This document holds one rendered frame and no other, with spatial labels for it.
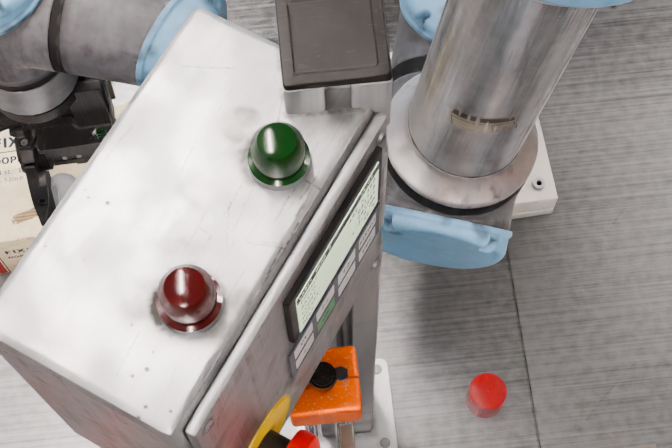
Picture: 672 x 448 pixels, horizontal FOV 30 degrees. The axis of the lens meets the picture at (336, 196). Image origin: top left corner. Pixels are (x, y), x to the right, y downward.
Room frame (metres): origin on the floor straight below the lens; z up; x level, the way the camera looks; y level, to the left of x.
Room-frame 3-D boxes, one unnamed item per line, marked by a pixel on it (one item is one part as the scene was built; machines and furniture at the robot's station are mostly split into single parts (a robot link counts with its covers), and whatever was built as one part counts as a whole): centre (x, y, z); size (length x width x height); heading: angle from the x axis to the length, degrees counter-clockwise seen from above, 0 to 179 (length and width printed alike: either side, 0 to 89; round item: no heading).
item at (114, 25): (0.47, 0.13, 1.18); 0.11 x 0.11 x 0.08; 78
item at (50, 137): (0.48, 0.23, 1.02); 0.09 x 0.08 x 0.12; 97
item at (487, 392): (0.27, -0.13, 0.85); 0.03 x 0.03 x 0.03
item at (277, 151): (0.21, 0.02, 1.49); 0.03 x 0.03 x 0.02
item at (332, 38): (0.26, 0.00, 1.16); 0.04 x 0.04 x 0.67; 4
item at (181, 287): (0.15, 0.06, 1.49); 0.03 x 0.03 x 0.02
